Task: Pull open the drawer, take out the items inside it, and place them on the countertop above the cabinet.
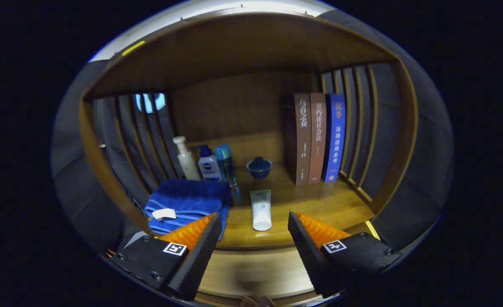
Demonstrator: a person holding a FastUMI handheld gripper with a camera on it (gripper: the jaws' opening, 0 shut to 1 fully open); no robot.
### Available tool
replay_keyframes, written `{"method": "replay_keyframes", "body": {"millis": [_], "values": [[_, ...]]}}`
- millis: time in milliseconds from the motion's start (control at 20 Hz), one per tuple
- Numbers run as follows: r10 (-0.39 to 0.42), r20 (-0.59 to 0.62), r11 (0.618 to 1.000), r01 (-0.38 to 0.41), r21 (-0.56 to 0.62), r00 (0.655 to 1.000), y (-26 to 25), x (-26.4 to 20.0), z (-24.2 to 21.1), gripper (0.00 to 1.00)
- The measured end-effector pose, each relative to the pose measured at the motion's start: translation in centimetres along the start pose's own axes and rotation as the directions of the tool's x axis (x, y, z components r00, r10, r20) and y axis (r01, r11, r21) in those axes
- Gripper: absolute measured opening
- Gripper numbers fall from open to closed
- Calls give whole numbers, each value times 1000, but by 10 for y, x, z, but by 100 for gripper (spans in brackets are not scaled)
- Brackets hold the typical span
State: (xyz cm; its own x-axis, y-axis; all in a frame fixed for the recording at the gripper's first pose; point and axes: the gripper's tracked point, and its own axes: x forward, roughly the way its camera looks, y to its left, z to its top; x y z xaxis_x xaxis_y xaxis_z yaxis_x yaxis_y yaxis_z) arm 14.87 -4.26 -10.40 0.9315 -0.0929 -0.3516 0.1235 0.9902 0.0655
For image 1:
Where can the wooden cabinet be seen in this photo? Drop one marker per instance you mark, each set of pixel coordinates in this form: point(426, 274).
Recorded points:
point(234, 47)

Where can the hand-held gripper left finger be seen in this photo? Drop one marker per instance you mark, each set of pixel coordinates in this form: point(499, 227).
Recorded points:
point(198, 256)

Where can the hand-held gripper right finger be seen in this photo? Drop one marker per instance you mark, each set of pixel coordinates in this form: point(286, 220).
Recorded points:
point(309, 256)

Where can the teal slim bottle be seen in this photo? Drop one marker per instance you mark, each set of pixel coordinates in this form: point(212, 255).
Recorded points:
point(226, 166)

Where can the white cream tube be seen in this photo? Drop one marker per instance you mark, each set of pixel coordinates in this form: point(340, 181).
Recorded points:
point(261, 211)

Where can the dark brown book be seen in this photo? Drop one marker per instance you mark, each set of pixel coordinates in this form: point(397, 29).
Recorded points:
point(302, 140)

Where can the blue book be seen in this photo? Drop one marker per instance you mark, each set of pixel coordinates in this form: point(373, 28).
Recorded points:
point(335, 140)

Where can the wooden countertop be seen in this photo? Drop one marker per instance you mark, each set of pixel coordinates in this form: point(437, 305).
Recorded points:
point(311, 204)

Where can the folded blue towel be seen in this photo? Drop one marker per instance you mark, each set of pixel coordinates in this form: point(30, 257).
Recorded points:
point(187, 198)

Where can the wooden drawer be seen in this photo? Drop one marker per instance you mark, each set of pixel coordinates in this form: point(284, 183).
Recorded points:
point(255, 273)

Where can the blue lidded cup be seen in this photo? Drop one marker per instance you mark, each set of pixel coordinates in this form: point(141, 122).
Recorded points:
point(259, 169)

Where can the reddish brown book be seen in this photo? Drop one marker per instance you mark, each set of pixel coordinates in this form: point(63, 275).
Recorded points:
point(317, 140)

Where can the white pump bottle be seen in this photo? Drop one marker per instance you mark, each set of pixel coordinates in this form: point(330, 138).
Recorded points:
point(187, 164)

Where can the white bottle with blue cap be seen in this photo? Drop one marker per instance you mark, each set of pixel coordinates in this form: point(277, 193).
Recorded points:
point(209, 168)

